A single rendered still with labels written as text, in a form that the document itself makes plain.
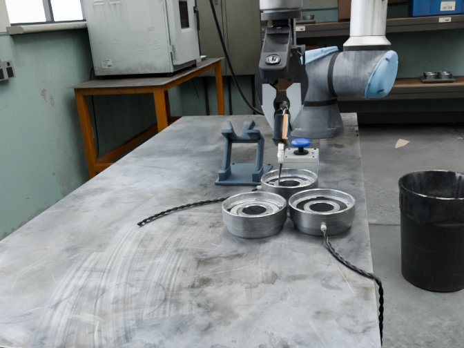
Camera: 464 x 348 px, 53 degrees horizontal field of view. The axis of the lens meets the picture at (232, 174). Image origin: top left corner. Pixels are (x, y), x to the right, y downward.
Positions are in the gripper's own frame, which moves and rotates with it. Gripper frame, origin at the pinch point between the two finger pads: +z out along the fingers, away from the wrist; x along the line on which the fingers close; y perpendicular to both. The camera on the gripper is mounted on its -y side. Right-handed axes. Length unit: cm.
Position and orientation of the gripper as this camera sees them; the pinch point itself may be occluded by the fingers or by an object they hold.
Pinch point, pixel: (282, 125)
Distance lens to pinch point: 87.7
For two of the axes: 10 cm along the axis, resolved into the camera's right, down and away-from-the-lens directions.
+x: -9.6, -0.2, 2.7
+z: 0.7, 9.4, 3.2
